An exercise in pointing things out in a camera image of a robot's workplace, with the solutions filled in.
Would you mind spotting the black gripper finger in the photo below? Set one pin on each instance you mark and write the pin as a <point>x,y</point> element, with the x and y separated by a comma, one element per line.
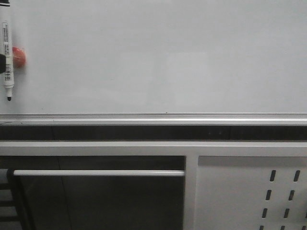
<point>2,63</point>

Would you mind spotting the red round magnet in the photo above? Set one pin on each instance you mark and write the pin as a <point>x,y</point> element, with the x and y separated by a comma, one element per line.
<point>19,58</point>

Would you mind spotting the white black-tipped whiteboard marker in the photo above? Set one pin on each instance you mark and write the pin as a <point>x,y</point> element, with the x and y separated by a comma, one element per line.
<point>6,47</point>

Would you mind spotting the white horizontal metal rod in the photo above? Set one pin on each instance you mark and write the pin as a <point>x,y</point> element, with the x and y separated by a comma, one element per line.
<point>84,173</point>

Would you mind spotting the white perforated pegboard panel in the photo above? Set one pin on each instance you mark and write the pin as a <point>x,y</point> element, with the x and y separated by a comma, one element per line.
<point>251,193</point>

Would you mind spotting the white whiteboard with aluminium frame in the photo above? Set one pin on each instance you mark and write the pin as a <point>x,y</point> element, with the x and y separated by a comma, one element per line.
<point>159,62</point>

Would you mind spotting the white metal stand frame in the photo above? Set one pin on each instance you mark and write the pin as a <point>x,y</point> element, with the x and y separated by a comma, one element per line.
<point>192,150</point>

